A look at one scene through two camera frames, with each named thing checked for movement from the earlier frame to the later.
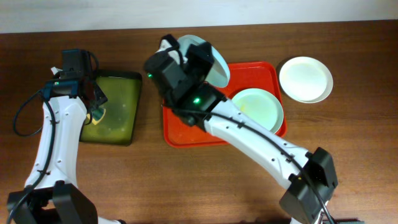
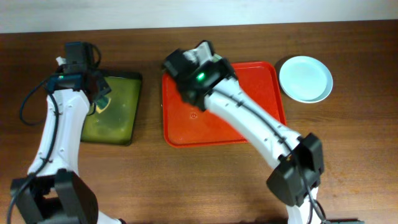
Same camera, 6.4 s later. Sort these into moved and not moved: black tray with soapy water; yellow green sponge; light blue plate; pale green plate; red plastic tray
Moved: yellow green sponge; light blue plate; pale green plate
Not moved: red plastic tray; black tray with soapy water
